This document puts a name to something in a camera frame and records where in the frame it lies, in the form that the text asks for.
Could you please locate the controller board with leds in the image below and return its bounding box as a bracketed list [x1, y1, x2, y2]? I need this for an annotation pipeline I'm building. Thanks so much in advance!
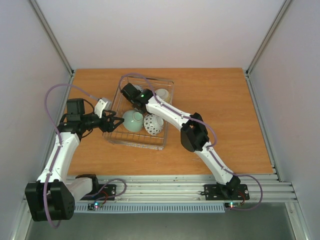
[224, 201, 244, 209]
[87, 202, 104, 211]

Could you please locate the plain mint green bowl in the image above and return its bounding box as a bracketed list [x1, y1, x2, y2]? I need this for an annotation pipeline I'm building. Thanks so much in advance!
[122, 110, 144, 133]

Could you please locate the wire dish rack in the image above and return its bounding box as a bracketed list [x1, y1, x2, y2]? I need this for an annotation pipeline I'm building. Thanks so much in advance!
[102, 75, 176, 152]

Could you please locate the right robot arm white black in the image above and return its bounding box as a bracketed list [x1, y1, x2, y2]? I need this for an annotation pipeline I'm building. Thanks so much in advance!
[120, 83, 241, 200]

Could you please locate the blue yellow patterned bowl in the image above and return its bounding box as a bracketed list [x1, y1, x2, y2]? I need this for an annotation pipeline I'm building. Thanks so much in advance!
[155, 88, 171, 104]

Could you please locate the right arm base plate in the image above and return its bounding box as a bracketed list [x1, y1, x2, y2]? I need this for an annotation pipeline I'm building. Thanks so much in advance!
[200, 184, 250, 201]

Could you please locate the red geometric patterned bowl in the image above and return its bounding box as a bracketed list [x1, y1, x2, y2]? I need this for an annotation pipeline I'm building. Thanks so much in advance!
[133, 84, 144, 92]

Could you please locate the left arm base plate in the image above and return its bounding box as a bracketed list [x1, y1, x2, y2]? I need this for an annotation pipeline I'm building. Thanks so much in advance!
[80, 184, 117, 201]

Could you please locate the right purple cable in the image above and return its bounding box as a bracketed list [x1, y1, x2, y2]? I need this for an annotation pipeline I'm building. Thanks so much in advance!
[117, 72, 264, 212]

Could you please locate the red white patterned bowl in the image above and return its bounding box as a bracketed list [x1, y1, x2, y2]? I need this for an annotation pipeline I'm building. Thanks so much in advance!
[143, 114, 164, 136]

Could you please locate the slotted cable duct grey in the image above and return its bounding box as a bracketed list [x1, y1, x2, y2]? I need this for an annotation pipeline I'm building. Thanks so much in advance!
[74, 203, 225, 214]

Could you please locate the aluminium rail frame front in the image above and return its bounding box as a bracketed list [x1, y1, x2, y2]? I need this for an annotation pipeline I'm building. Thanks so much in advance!
[97, 173, 298, 203]

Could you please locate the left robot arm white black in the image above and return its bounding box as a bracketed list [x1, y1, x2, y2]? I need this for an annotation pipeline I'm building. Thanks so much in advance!
[25, 98, 125, 223]

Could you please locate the right controller board with leds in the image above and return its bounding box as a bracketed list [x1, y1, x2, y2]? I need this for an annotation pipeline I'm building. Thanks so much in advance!
[224, 201, 244, 209]

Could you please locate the left controller board with leds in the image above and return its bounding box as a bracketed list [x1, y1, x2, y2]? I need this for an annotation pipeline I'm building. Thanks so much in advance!
[87, 202, 104, 211]

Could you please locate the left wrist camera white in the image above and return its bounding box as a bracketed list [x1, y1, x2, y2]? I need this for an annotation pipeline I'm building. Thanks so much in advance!
[94, 97, 112, 119]

